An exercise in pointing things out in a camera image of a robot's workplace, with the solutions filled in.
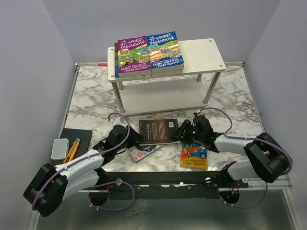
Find grey rectangular box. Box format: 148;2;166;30
51;138;69;161

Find yellow 130-Storey Treehouse book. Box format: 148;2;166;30
180;142;208;170

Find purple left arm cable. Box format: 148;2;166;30
31;112;131;211

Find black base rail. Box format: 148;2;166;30
98;171;248;199

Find black hardcover book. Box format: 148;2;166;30
139;119;181;146

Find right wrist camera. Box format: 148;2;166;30
193;110;201;116

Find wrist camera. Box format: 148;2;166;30
109;116;124;126
193;110;201;116

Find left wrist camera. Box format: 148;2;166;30
109;116;124;126

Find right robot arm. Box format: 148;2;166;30
171;115;293;187

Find floral pink notebook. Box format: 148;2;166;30
128;145;164;163

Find white two-tier shelf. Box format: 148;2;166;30
107;38;226;115

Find blue Animal Farm book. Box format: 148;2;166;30
114;43;119;78

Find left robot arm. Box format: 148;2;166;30
23;125;143;217

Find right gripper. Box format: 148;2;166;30
171;119;204;145

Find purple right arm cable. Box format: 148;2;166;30
196;107;294;175

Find red marker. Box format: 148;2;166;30
98;63;107;67

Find blue 91-Storey Treehouse book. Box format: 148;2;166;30
146;31;184;73

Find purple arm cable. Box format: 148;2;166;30
196;107;294;175
31;112;131;211

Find yellow utility knife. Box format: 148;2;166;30
63;138;80;163

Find purple 117-Storey Treehouse book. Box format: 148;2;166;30
118;35;151;78

